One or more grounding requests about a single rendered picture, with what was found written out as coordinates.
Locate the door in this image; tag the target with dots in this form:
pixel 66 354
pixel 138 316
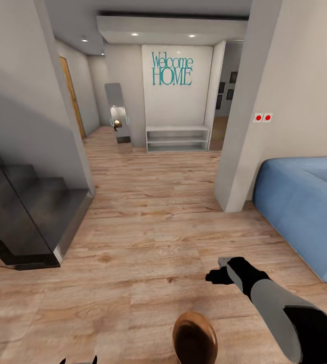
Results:
pixel 72 95

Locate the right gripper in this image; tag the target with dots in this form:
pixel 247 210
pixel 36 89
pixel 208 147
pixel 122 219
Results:
pixel 216 276

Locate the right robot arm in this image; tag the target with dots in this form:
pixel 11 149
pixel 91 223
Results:
pixel 297 325

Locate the decorative sign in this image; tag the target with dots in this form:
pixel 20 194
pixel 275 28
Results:
pixel 161 69

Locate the stairs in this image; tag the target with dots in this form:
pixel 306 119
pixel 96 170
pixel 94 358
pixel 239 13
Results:
pixel 39 217

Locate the trash can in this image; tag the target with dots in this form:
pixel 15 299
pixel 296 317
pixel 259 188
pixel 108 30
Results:
pixel 194 339

